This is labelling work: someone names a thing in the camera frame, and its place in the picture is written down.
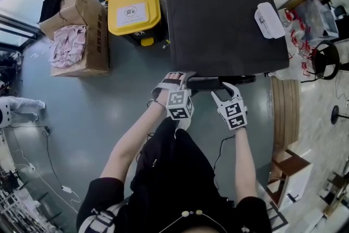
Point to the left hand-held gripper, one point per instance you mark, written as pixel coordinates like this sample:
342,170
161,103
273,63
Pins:
178,106

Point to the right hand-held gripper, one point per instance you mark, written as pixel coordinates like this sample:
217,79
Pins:
234,116

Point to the person's left forearm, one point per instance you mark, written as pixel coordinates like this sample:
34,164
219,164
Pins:
131,144

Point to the person's right forearm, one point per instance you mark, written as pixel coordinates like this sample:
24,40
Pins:
245,161

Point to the person's left hand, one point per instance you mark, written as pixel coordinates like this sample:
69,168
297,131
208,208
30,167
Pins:
163,97

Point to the wooden slatted bench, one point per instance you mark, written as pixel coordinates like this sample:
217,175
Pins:
285,112

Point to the white plastic container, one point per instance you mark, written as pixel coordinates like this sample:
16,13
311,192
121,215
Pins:
268,20

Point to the yellow-lidded black bin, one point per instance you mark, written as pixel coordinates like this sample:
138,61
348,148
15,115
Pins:
133,12

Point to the pile of red-labelled bottles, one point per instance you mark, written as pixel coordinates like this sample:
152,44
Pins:
298,41

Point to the person's black clothing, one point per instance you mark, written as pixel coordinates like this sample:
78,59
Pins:
174,180

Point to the large open cardboard box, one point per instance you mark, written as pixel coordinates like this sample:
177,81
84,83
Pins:
95,43

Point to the black round stool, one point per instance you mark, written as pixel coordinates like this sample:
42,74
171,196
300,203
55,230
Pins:
325,60

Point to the white and brown cabinet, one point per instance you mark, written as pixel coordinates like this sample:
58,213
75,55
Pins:
291,180

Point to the black round stand base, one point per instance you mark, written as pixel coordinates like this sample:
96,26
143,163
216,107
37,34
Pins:
338,114

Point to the clear plastic storage box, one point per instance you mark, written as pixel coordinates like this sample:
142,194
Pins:
316,17

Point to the pink cloth pile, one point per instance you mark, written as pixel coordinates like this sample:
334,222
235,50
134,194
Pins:
68,45

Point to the small cardboard box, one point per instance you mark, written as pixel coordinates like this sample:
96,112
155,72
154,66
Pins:
58,19

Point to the black cloth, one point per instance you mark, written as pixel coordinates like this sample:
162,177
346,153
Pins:
51,6

